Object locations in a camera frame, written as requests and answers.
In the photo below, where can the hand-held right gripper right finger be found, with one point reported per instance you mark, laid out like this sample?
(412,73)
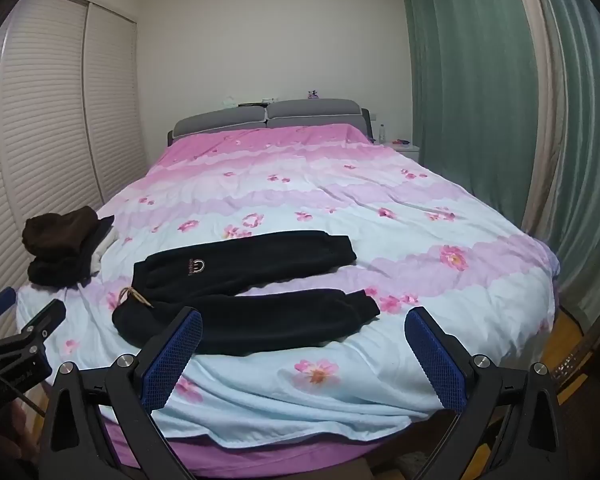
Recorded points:
(437,365)

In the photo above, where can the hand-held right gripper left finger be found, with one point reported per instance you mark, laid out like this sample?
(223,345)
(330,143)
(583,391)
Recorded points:
(175,360)

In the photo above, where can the black pants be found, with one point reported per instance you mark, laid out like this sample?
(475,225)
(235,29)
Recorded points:
(240,310)

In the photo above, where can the person's left hand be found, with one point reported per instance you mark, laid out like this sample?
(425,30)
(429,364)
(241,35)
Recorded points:
(12,430)

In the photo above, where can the black garment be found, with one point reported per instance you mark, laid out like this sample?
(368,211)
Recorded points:
(60,272)

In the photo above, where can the brown garment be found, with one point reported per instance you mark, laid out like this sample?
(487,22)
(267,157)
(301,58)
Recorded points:
(60,232)

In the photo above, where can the white garment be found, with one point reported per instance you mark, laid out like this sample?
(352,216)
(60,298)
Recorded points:
(104,252)

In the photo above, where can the purple bed sheet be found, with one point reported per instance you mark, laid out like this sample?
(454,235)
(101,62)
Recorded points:
(280,460)

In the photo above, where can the louvered wardrobe door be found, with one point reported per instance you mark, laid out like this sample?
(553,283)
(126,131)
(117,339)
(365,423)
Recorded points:
(35,135)
(115,105)

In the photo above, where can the pink floral duvet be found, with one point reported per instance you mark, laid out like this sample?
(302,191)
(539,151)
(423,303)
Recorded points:
(330,200)

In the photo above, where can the white nightstand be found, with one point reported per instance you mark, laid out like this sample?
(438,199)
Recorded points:
(406,152)

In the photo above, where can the clear plastic bottle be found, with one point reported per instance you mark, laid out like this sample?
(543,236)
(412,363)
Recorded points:
(382,133)

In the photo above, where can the beige sheer curtain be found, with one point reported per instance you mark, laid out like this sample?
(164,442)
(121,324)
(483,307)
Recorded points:
(542,150)

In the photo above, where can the grey headboard cushion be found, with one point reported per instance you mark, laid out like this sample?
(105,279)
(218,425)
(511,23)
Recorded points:
(312,112)
(220,122)

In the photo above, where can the green curtain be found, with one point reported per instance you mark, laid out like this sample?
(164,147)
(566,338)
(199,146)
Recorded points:
(585,160)
(465,85)

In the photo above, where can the white tissue pack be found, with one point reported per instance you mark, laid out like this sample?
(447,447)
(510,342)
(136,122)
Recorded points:
(228,101)

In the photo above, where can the small purple figure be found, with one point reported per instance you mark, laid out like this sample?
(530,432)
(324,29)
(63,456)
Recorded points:
(313,94)

